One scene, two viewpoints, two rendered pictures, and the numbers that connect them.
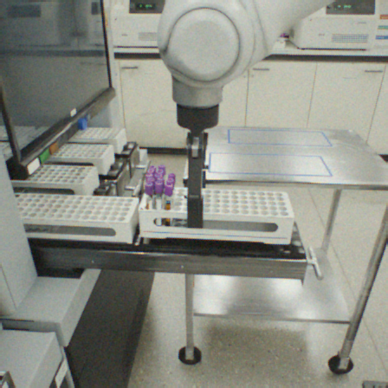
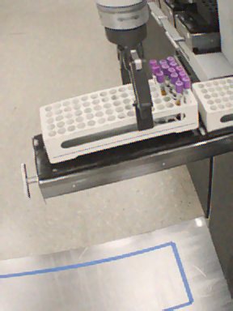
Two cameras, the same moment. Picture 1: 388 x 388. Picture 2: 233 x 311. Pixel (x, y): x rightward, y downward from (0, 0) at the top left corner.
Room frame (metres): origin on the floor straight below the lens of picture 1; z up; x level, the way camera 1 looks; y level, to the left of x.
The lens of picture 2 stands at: (1.33, -0.19, 1.52)
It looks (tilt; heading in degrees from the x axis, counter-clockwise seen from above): 46 degrees down; 170
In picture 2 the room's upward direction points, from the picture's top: 10 degrees counter-clockwise
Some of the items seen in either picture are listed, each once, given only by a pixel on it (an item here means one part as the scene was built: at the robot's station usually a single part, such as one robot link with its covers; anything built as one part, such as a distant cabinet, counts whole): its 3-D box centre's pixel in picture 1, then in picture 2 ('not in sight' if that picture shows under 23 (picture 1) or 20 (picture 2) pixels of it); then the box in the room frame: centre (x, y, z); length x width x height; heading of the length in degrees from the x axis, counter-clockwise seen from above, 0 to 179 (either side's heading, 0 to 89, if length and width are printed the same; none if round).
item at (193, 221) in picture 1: (195, 211); (129, 80); (0.57, 0.00, 0.90); 0.03 x 0.01 x 0.07; 86
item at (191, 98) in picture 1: (197, 87); (122, 9); (0.62, -0.01, 1.12); 0.09 x 0.09 x 0.06
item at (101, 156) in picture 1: (61, 159); not in sight; (0.96, 0.39, 0.83); 0.30 x 0.10 x 0.06; 86
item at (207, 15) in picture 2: not in sight; (206, 10); (0.24, 0.34, 0.85); 0.12 x 0.02 x 0.06; 176
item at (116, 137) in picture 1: (79, 141); not in sight; (1.11, 0.38, 0.83); 0.30 x 0.10 x 0.06; 86
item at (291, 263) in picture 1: (151, 242); (187, 130); (0.63, 0.09, 0.78); 0.73 x 0.14 x 0.09; 86
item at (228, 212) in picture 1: (215, 214); (119, 115); (0.62, -0.05, 0.86); 0.30 x 0.10 x 0.06; 86
